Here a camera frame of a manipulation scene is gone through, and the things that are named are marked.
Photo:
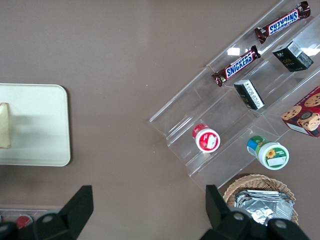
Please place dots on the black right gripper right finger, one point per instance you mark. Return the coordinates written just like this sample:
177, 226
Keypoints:
222, 220

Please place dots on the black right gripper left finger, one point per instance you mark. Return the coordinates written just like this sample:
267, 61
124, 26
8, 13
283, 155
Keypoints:
72, 215

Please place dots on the triangular sandwich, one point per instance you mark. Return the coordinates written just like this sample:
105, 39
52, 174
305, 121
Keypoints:
5, 125

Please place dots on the light wicker basket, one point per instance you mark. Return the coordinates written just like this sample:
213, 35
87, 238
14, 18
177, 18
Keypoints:
260, 181

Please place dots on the cream rectangular tray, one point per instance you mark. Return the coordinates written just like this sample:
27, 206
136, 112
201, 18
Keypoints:
37, 125

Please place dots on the silver foil container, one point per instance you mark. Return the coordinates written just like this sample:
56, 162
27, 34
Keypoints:
265, 203

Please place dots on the clear acrylic bottle rack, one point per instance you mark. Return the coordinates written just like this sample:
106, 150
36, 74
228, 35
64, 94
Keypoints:
25, 212

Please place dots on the red cola bottle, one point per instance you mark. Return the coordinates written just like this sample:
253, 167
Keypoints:
23, 222

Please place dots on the red lid white cup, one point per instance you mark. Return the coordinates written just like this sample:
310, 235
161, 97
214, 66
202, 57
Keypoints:
207, 140

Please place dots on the green lid white cup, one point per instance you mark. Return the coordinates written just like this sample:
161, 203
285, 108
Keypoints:
271, 153

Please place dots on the clear acrylic stepped stand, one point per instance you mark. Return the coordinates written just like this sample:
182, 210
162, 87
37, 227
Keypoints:
200, 107

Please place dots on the small black box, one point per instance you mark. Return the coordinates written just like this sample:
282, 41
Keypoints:
250, 95
292, 56

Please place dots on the red chocolate cookie box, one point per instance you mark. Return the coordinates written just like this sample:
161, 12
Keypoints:
305, 112

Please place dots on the snickers bar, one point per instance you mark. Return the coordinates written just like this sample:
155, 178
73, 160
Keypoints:
282, 23
237, 66

